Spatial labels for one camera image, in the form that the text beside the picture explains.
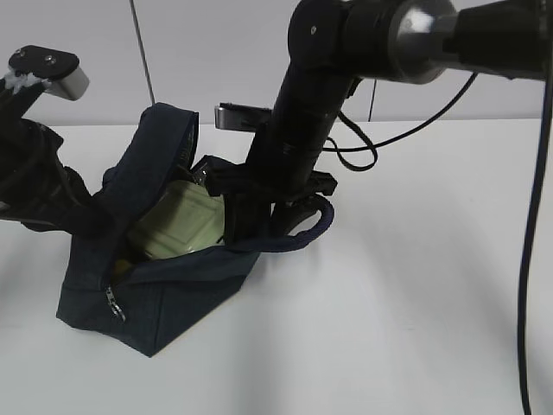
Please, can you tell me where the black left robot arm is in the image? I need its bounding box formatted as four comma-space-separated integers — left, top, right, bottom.
1, 84, 112, 238

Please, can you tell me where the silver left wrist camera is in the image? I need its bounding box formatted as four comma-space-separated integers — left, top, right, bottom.
3, 45, 90, 101

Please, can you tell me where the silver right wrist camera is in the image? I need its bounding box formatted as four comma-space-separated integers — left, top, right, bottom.
214, 103, 272, 132

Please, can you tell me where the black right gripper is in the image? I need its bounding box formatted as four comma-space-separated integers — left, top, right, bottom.
207, 159, 337, 242

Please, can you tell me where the dark blue insulated lunch bag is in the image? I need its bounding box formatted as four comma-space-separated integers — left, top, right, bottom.
56, 103, 336, 356

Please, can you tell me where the yellow gourd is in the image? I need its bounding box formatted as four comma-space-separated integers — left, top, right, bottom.
112, 259, 132, 278

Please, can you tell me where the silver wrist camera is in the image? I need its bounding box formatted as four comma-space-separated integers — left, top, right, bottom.
3, 45, 90, 101
214, 103, 272, 132

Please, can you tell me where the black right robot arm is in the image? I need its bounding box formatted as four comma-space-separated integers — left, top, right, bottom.
207, 1, 552, 244

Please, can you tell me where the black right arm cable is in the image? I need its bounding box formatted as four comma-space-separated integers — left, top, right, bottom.
321, 71, 553, 415

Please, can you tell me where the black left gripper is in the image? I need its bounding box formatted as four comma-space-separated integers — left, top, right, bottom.
1, 119, 112, 237

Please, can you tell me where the green lidded glass food container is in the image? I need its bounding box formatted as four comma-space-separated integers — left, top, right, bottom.
128, 181, 225, 260

